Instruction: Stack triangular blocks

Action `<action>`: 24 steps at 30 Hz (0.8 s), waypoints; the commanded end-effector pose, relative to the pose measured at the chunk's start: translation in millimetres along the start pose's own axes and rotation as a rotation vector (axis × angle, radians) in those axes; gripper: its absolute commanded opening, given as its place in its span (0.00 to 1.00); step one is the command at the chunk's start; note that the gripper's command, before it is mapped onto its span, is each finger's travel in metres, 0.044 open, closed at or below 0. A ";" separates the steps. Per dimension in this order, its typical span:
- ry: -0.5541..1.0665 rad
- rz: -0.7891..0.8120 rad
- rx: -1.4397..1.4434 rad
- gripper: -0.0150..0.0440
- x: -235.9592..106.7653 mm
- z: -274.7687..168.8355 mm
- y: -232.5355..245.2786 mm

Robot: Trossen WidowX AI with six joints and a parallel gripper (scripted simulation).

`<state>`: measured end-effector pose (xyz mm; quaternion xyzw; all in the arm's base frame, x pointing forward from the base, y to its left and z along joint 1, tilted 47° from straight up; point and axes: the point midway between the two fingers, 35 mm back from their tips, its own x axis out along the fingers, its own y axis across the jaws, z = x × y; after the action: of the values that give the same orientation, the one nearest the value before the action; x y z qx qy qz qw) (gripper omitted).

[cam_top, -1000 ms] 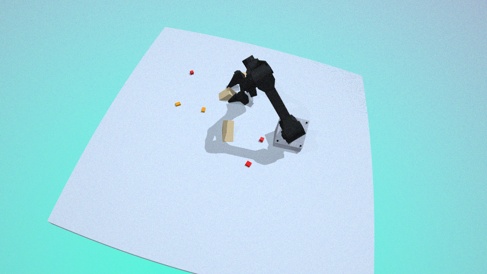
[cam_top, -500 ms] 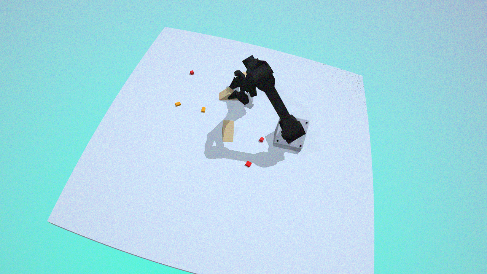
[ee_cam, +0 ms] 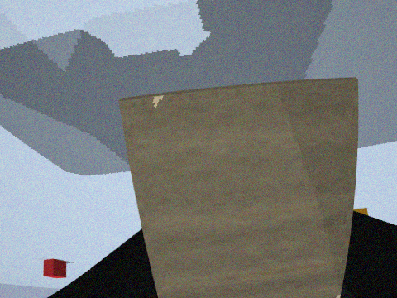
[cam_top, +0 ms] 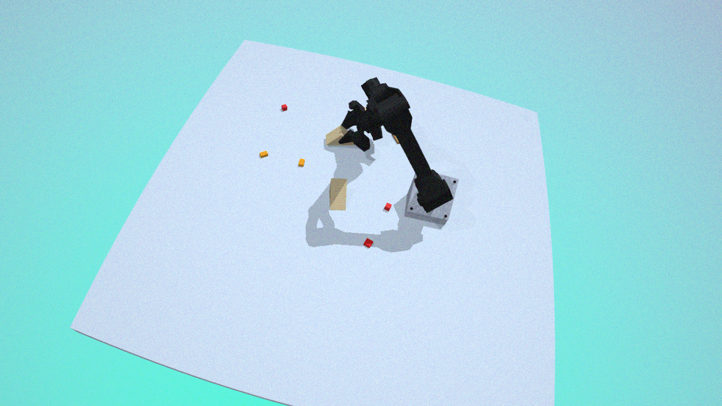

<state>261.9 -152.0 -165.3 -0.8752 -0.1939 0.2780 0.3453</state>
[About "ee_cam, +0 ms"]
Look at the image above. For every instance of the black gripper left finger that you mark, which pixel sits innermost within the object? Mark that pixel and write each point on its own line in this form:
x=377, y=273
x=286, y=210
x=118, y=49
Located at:
x=124, y=273

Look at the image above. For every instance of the small red block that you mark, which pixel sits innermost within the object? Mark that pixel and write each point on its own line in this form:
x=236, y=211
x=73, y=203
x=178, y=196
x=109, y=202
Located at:
x=54, y=268

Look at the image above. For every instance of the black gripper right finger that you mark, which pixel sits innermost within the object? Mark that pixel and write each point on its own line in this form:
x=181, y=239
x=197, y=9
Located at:
x=371, y=259

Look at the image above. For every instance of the orange block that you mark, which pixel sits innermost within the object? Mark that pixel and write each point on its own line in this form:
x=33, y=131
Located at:
x=364, y=211

